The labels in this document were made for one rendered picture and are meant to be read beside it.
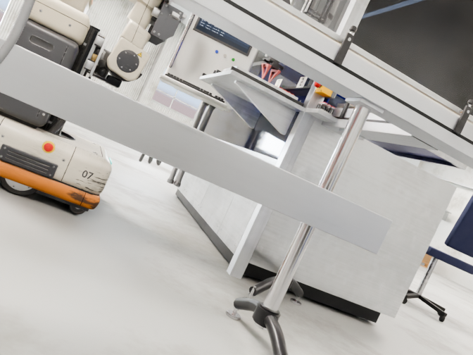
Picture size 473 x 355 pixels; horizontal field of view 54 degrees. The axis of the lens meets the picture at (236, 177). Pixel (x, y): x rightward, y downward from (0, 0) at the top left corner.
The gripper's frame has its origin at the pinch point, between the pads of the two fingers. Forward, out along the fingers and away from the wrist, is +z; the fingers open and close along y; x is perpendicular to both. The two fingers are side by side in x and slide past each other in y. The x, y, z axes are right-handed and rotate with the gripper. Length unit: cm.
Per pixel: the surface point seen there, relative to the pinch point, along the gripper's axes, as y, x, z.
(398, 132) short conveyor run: 7, -88, 10
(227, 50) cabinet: 11, 77, -18
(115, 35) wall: 161, 1036, -102
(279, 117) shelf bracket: 6.6, -15.4, 15.8
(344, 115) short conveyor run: 16.9, -46.2, 5.3
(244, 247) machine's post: 11, -28, 80
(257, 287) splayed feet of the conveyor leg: 2, -59, 87
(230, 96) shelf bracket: 4.8, 36.6, 12.3
